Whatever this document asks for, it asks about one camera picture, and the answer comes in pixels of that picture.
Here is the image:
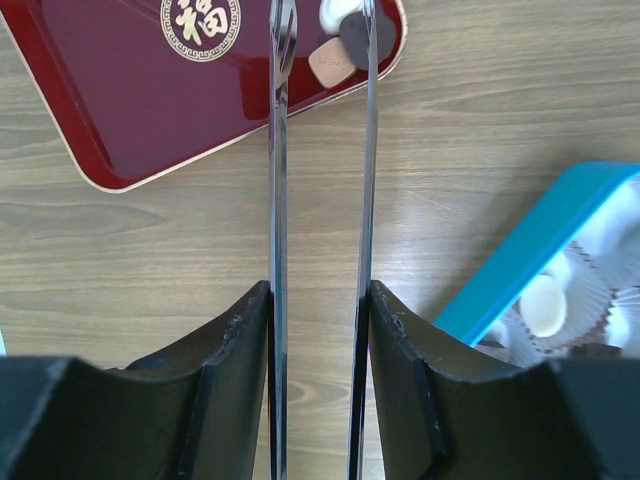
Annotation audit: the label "red tray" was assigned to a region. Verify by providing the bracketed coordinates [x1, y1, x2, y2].
[1, 0, 408, 192]

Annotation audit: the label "dark brown chocolate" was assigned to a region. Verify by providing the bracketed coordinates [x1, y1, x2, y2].
[339, 12, 397, 70]

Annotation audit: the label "white shell chocolate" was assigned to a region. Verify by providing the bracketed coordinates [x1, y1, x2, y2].
[319, 0, 364, 35]

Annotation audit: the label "metal tongs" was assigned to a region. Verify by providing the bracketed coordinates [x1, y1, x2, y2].
[267, 1, 382, 479]

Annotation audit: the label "tan chocolate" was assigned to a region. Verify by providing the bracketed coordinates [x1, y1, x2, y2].
[308, 37, 357, 89]

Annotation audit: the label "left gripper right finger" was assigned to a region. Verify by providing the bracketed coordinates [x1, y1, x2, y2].
[369, 281, 639, 479]

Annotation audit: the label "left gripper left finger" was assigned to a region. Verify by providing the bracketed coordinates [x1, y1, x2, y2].
[1, 281, 269, 479]

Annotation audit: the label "blue tin box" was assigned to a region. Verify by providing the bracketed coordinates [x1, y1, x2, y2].
[435, 161, 639, 367]

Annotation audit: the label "white round chocolate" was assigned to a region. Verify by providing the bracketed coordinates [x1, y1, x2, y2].
[518, 275, 567, 338]

